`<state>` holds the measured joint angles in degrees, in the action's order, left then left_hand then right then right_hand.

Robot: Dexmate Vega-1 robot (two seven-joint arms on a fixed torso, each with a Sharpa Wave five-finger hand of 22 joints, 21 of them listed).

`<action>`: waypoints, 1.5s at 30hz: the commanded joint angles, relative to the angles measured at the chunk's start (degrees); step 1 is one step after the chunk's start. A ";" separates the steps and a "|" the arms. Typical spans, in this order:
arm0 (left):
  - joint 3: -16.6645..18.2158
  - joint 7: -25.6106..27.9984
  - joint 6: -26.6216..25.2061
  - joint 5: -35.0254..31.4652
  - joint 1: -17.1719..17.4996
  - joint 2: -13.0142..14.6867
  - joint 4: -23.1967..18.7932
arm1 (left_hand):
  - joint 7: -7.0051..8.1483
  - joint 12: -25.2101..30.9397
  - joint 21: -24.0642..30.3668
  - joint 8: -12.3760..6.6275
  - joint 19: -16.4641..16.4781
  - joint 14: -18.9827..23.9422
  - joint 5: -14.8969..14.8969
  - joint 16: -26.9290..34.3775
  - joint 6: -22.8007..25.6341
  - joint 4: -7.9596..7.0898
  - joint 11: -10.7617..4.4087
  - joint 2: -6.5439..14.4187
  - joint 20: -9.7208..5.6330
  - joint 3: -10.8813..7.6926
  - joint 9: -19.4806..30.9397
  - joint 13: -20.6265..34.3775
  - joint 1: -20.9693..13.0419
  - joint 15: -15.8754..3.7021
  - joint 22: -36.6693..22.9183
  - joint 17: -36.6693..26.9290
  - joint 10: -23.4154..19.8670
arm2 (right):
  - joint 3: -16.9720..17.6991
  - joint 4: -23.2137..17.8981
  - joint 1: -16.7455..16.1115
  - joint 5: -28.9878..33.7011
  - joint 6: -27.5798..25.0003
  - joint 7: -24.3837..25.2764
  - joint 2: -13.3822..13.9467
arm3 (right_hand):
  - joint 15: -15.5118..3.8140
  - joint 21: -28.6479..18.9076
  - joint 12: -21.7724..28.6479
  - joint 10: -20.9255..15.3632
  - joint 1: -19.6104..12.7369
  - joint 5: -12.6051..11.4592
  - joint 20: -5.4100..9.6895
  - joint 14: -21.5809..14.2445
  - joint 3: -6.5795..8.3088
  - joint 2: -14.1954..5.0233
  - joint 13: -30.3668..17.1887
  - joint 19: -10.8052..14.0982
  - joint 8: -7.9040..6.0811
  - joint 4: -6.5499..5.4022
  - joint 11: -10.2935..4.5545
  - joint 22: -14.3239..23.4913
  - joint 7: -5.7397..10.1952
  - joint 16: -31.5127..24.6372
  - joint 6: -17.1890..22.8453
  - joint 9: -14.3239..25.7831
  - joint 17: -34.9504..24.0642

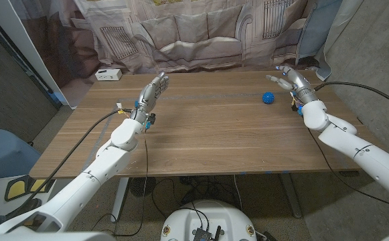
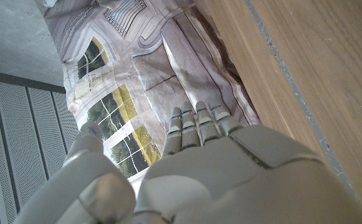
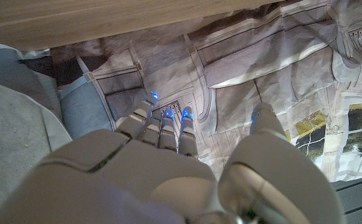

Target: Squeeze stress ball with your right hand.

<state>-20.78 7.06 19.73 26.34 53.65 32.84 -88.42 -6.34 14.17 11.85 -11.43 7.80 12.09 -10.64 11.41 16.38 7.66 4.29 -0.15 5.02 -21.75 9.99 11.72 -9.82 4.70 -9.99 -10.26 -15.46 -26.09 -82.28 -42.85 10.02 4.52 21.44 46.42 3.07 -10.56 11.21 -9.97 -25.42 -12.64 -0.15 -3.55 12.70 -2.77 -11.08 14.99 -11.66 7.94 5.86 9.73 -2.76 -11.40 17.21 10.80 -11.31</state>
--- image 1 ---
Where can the white table leg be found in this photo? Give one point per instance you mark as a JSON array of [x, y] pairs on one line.
[[120, 197]]

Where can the white platform with yellow marks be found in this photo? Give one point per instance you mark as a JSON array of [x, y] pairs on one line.
[[20, 187]]

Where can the black antenna device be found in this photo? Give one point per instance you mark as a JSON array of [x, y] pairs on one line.
[[202, 234]]

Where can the grey table leg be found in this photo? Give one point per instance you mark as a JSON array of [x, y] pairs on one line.
[[291, 197]]

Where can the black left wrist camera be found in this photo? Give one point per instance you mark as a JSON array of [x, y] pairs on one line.
[[151, 118]]

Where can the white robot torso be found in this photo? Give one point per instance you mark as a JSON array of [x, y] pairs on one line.
[[211, 214]]

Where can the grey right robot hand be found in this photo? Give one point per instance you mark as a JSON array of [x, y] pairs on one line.
[[299, 83]]

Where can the blue grey chair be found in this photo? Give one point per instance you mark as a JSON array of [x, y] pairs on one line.
[[3, 154]]

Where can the white power strip box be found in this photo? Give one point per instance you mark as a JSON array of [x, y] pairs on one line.
[[108, 74]]

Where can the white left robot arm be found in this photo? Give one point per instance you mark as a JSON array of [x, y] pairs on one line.
[[114, 157]]

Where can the round black floor fan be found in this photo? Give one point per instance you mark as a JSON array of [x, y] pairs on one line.
[[140, 187]]

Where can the white upright panel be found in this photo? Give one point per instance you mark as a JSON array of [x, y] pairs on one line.
[[23, 43]]

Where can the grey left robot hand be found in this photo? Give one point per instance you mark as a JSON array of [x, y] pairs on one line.
[[149, 97]]

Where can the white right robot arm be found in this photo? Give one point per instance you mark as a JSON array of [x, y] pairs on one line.
[[365, 154]]

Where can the blue spiky stress ball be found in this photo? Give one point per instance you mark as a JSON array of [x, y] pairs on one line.
[[268, 97]]

